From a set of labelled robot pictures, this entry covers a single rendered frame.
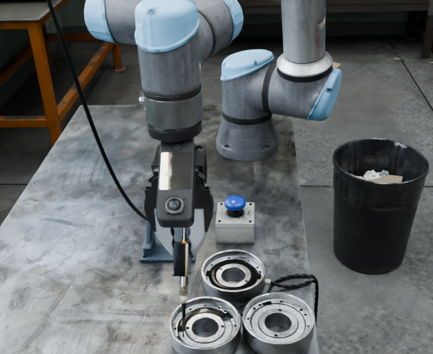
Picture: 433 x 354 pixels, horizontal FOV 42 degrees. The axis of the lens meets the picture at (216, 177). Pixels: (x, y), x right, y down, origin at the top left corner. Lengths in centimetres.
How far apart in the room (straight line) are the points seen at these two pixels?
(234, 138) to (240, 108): 8
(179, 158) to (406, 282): 164
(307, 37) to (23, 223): 67
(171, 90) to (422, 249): 186
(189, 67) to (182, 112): 6
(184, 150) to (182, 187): 5
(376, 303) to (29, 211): 134
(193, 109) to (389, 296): 159
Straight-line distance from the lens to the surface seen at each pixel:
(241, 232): 104
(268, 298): 90
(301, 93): 120
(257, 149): 131
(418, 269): 233
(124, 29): 82
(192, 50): 69
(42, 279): 104
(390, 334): 205
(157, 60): 68
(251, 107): 127
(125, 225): 113
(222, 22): 76
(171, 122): 71
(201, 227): 80
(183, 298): 84
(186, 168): 71
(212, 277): 94
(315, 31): 116
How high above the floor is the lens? 145
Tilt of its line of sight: 31 degrees down
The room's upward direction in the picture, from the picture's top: 2 degrees counter-clockwise
